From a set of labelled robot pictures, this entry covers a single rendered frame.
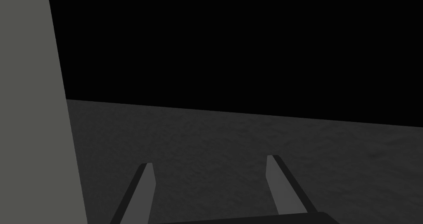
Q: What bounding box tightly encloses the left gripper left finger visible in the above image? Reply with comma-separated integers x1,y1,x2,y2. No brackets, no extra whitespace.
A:
110,162,157,224

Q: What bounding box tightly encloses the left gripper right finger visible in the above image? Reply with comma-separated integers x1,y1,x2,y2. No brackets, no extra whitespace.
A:
266,154,318,215

